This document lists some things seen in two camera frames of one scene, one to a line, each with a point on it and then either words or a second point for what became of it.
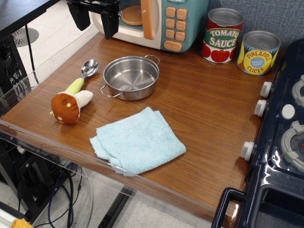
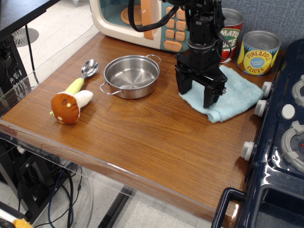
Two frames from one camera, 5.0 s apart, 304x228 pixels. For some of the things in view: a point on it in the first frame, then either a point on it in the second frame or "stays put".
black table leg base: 110,219 stays put
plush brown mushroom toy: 65,106 stays put
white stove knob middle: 260,108 stays put
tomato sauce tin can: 223,30 stays put
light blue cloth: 133,141 -> 240,91
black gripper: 108,9 -> 203,61
